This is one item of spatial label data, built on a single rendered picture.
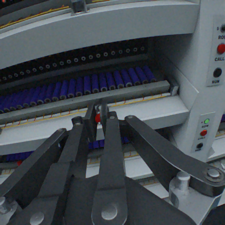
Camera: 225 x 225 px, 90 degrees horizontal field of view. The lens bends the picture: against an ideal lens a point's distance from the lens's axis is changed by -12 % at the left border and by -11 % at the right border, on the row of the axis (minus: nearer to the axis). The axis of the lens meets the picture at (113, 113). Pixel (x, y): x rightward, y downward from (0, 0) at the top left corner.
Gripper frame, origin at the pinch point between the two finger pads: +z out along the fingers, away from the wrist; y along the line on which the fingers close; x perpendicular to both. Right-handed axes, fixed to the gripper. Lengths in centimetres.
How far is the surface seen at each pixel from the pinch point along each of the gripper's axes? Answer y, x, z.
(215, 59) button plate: 21.7, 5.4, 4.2
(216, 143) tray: 33.5, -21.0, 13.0
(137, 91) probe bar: 8.1, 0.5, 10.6
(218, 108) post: 25.4, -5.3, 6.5
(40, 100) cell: -15.0, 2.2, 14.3
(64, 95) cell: -8.8, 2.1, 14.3
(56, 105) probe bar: -9.9, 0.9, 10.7
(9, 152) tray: -24.3, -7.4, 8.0
